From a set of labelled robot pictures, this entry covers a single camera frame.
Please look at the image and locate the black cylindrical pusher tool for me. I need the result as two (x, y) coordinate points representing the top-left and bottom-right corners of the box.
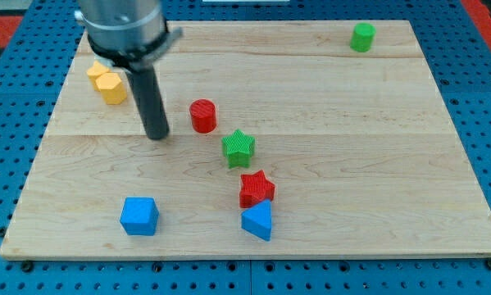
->
(127, 68), (170, 140)

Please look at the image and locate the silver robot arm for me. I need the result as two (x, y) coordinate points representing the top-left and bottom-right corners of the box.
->
(75, 0), (183, 140)

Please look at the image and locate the yellow hexagon block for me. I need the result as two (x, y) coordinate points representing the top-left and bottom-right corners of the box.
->
(96, 72), (127, 105)

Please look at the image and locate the red cylinder block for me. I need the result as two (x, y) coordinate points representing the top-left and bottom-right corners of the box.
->
(189, 98), (217, 134)

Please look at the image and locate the green star block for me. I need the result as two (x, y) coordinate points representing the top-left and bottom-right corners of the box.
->
(221, 129), (256, 168)

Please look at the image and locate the blue cube block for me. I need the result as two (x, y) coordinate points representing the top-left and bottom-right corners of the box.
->
(120, 197), (159, 236)

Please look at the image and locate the red star block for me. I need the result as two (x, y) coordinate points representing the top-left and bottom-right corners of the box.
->
(239, 170), (275, 208)

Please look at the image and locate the wooden board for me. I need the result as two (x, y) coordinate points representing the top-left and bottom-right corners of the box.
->
(0, 20), (491, 261)

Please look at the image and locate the blue triangle block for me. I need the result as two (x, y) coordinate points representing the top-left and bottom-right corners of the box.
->
(241, 199), (272, 241)

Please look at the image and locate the green cylinder block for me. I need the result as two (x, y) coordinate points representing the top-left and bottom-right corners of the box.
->
(349, 22), (376, 52)

